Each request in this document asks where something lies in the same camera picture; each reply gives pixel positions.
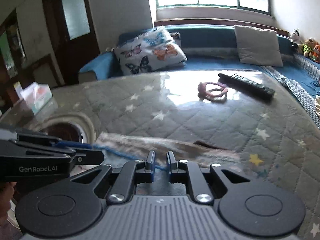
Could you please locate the brown plush toy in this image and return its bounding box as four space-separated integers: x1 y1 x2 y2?
302 38 317 58

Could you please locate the orange plush toy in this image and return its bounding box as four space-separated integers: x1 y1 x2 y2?
310 44 320 63

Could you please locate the white tissue box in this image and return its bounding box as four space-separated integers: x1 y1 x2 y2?
21 82 52 115

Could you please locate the pink hair band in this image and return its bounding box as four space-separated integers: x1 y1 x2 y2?
197 82 228 102

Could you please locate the blue striped towel garment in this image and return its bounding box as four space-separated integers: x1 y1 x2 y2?
93 132 244 196

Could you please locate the black remote control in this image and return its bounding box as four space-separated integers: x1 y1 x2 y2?
218 73 275 101

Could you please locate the black white plush toy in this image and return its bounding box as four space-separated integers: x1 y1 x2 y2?
290 29 303 54

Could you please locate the blue sofa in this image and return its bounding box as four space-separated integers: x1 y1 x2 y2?
78 24 320 128

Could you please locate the beige square cushion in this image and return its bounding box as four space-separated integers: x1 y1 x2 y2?
234 25 283 67

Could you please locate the dark wooden door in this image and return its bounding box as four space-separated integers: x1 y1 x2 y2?
42 0 100 85

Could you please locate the butterfly print pillow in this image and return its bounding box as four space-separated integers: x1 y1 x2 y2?
113 26 187 75

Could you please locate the person's left hand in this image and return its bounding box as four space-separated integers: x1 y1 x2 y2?
0 182 16 223

